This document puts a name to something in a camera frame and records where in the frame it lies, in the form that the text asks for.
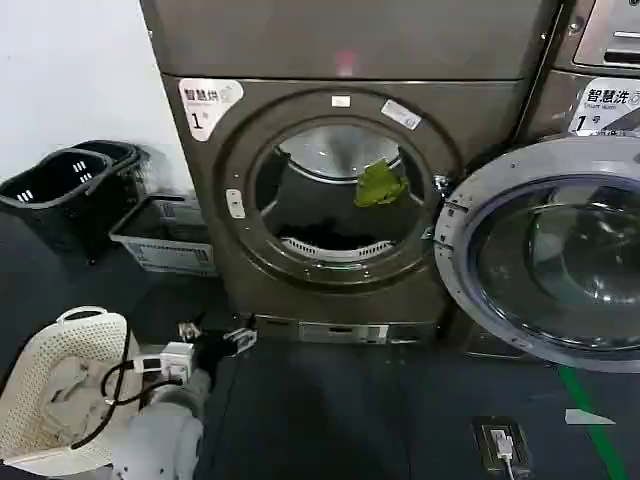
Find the grey dryer with round opening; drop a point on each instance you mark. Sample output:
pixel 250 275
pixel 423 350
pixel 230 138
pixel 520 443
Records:
pixel 465 250

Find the white perforated laundry basket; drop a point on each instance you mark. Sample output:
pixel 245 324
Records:
pixel 55 345

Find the metal floor socket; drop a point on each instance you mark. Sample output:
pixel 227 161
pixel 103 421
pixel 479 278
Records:
pixel 520 435

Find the green floor tape line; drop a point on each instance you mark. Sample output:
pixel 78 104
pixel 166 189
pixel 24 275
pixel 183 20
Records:
pixel 595 430

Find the round glass dryer door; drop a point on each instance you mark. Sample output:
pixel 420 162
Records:
pixel 550 260

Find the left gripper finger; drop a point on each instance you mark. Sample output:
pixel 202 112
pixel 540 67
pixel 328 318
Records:
pixel 190 330
pixel 242 340

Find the white floor label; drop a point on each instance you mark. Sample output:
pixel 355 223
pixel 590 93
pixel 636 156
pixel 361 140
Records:
pixel 587 417

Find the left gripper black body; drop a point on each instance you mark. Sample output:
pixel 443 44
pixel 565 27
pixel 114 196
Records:
pixel 212 350

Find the green garment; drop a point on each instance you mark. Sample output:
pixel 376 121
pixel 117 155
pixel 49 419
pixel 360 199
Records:
pixel 377 185

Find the grey washer with label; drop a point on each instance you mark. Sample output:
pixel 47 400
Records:
pixel 550 110

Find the beige clothes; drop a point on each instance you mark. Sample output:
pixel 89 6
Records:
pixel 75 395

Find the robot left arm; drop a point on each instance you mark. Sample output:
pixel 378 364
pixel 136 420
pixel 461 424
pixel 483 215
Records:
pixel 165 430

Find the large black plastic basket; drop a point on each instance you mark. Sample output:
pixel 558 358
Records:
pixel 45 200

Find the grey upper machine with panel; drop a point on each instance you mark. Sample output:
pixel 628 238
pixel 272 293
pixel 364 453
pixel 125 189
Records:
pixel 600 30

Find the grey slotted plastic crate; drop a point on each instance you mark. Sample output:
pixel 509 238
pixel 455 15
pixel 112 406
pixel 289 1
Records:
pixel 165 245

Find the grey stacked upper dryer unit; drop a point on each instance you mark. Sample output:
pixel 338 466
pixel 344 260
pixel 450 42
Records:
pixel 300 35

